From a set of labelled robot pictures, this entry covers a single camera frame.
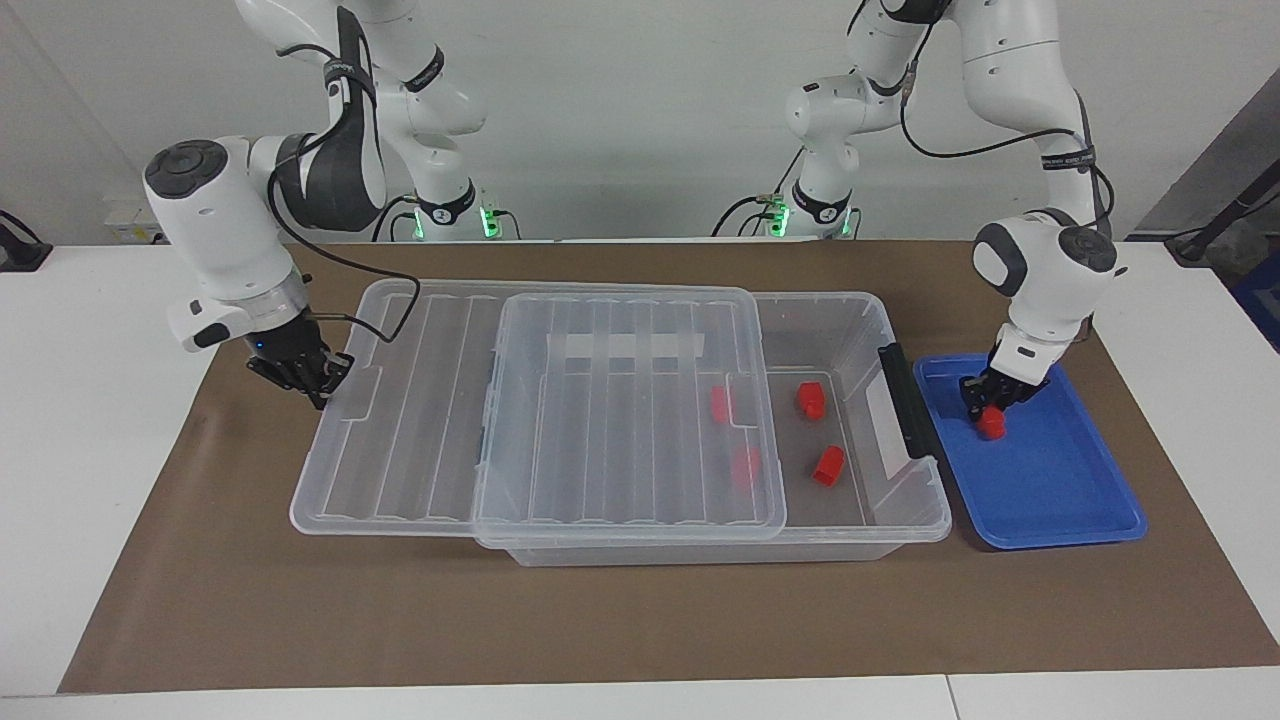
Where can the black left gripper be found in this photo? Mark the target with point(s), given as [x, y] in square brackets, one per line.
[1020, 375]

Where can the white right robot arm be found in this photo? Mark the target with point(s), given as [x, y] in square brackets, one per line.
[210, 220]

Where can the clear plastic storage box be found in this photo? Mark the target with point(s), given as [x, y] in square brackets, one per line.
[790, 435]

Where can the black clamp mount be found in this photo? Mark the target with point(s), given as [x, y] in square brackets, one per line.
[15, 250]

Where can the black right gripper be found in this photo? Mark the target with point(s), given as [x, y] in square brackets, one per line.
[285, 350]

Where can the clear ribbed plastic box lid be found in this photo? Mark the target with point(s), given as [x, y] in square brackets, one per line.
[400, 420]

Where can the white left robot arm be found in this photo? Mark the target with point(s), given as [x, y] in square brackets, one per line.
[1050, 270]

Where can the blue crate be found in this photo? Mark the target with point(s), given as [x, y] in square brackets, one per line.
[1262, 310]

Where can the black stand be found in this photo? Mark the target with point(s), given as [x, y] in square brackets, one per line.
[1215, 225]

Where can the red block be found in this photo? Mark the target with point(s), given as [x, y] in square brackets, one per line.
[745, 465]
[991, 427]
[720, 403]
[810, 398]
[828, 466]

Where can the brown paper table mat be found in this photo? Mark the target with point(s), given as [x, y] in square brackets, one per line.
[640, 620]

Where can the blue plastic tray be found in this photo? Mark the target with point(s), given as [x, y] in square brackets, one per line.
[1050, 490]

